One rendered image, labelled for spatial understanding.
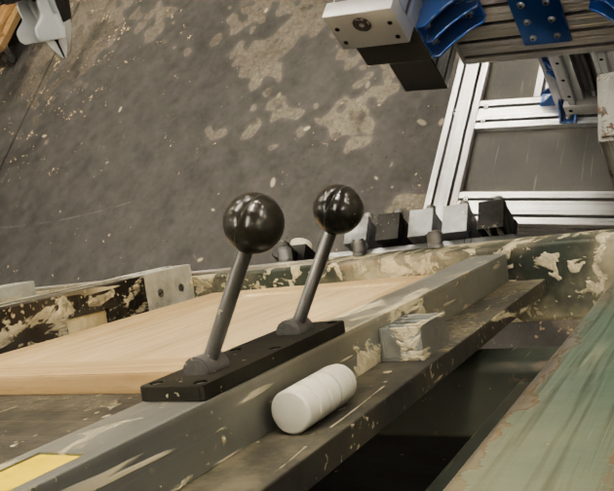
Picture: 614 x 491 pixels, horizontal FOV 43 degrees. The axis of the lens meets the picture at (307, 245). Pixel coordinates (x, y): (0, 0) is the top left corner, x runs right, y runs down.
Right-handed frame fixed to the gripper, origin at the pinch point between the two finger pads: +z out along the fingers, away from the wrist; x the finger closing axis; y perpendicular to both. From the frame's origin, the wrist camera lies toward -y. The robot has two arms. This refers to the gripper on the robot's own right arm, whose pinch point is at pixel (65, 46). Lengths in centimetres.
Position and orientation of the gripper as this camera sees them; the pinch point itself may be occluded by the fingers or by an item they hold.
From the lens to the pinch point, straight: 119.7
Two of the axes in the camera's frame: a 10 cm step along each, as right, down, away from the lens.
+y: -4.4, 5.8, -6.9
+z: 2.9, 8.2, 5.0
